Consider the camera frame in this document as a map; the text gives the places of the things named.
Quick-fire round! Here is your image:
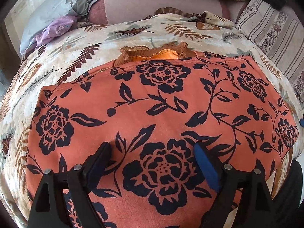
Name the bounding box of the orange floral garment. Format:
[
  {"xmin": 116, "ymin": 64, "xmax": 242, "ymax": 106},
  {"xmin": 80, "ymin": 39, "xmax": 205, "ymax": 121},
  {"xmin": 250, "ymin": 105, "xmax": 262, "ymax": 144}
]
[{"xmin": 26, "ymin": 41, "xmax": 299, "ymax": 228}]

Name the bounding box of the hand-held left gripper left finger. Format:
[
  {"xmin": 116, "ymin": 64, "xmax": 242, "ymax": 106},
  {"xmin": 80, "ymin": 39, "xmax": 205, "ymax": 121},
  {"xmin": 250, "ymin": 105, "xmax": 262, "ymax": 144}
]
[{"xmin": 28, "ymin": 142, "xmax": 112, "ymax": 228}]

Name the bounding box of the leaf print blanket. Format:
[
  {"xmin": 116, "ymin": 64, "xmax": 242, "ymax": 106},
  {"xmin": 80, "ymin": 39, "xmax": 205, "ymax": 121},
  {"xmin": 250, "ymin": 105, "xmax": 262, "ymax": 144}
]
[{"xmin": 0, "ymin": 11, "xmax": 297, "ymax": 226}]

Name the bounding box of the pink bolster cushion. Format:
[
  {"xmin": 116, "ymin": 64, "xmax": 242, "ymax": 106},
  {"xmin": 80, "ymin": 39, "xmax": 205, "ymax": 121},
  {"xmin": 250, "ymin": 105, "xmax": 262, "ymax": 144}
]
[{"xmin": 88, "ymin": 0, "xmax": 245, "ymax": 25}]

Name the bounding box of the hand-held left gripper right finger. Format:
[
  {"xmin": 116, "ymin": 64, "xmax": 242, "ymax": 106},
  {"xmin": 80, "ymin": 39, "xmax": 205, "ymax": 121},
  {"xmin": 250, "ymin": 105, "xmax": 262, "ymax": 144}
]
[{"xmin": 193, "ymin": 143, "xmax": 277, "ymax": 228}]

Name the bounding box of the light blue pillow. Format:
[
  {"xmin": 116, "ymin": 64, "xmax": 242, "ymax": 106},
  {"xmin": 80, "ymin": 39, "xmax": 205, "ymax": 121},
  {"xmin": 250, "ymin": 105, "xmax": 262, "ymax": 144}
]
[{"xmin": 19, "ymin": 0, "xmax": 81, "ymax": 55}]

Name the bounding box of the square striped floral pillow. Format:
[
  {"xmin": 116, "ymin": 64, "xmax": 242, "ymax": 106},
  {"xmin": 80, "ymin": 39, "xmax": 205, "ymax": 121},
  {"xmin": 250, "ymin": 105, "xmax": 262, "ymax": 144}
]
[{"xmin": 235, "ymin": 0, "xmax": 304, "ymax": 100}]

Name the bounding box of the purple cloth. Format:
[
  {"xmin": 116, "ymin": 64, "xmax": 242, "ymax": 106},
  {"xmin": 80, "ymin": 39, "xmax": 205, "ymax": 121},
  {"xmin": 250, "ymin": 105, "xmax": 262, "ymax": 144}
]
[{"xmin": 35, "ymin": 15, "xmax": 78, "ymax": 47}]

